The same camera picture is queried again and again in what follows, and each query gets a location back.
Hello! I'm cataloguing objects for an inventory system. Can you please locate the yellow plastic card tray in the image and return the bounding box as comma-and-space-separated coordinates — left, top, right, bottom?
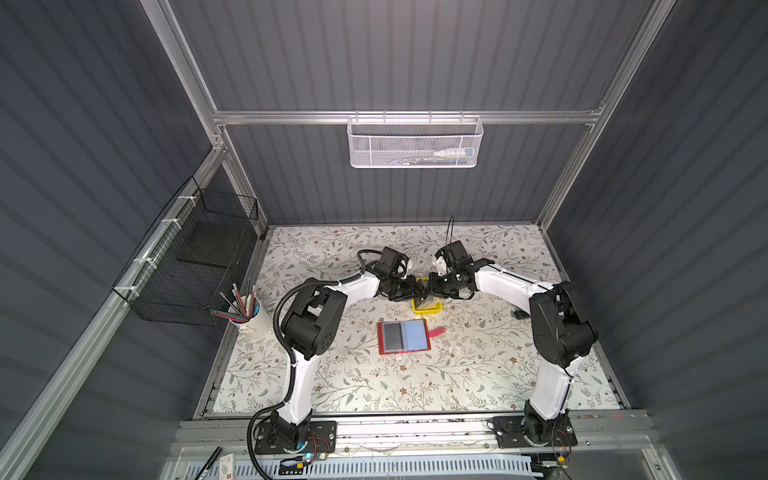
411, 277, 443, 315

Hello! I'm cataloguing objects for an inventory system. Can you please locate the black VIP credit card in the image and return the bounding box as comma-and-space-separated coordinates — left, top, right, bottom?
381, 322, 406, 354

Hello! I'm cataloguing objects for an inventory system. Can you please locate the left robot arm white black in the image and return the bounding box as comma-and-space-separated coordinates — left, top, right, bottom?
273, 247, 417, 427

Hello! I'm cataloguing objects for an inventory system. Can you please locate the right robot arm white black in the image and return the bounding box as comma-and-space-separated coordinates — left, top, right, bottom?
426, 241, 598, 422

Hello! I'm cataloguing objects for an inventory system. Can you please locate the floral table mat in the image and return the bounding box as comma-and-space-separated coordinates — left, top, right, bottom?
208, 225, 621, 415

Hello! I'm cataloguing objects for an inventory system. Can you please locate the white tube in basket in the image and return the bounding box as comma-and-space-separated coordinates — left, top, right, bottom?
433, 147, 476, 161

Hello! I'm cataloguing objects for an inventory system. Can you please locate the white pen cup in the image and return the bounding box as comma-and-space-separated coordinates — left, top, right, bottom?
209, 284, 273, 340

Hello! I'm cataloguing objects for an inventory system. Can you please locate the black corrugated cable conduit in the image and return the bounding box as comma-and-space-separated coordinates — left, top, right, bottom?
247, 248, 391, 480

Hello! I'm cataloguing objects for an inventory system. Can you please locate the white wire mesh basket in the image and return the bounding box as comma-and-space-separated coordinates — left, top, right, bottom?
346, 115, 484, 169

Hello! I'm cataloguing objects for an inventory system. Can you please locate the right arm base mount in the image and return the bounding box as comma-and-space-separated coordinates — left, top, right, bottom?
486, 414, 578, 450

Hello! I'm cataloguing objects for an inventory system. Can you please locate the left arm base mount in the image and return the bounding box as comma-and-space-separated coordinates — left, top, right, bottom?
253, 419, 338, 455

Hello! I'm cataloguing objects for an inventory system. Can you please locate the black wire mesh basket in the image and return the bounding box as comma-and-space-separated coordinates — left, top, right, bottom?
113, 180, 260, 326

